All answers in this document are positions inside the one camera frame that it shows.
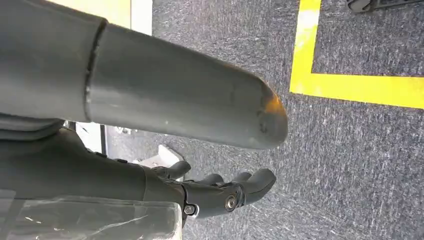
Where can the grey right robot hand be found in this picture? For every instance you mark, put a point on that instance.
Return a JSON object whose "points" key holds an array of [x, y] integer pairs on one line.
{"points": [[165, 96]]}

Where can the grey ribbed right robot arm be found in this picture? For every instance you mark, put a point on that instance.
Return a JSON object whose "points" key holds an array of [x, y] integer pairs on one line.
{"points": [[30, 127]]}

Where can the white desk foot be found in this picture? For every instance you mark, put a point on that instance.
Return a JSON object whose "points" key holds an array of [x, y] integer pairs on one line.
{"points": [[165, 157]]}

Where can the black chair base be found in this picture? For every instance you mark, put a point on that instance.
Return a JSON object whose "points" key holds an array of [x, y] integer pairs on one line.
{"points": [[361, 5]]}

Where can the clear plastic cover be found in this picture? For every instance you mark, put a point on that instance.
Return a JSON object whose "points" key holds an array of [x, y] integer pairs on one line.
{"points": [[99, 222]]}

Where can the yellow floor tape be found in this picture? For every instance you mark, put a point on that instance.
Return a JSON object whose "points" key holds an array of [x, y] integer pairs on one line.
{"points": [[348, 87]]}

